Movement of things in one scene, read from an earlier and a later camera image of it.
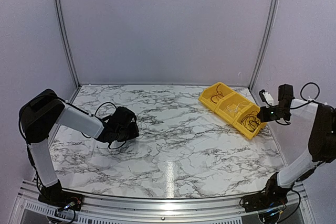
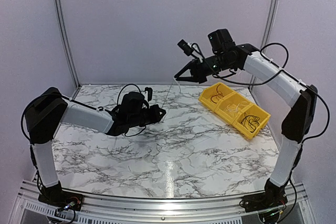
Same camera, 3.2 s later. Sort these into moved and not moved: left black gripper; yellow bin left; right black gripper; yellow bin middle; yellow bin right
Moved: left black gripper; right black gripper
Not moved: yellow bin middle; yellow bin right; yellow bin left
